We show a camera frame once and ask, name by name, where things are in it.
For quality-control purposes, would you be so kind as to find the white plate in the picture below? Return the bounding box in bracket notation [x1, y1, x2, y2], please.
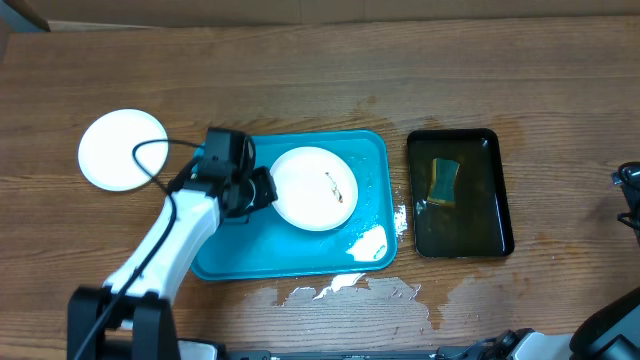
[270, 146, 359, 232]
[77, 109, 169, 192]

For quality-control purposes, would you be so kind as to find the green yellow sponge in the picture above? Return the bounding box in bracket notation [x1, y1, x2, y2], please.
[427, 158, 460, 206]

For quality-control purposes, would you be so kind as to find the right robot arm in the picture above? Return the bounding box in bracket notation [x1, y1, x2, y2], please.
[460, 289, 639, 360]

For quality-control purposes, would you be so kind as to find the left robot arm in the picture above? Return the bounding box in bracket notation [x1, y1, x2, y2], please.
[67, 128, 277, 359]

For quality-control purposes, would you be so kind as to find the teal plastic tray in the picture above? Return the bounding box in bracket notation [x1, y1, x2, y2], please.
[191, 130, 398, 281]

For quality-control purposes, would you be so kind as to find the black water tray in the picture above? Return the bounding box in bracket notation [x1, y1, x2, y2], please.
[407, 128, 515, 258]

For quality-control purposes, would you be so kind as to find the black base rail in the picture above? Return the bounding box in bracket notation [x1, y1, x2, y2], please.
[179, 339, 501, 360]

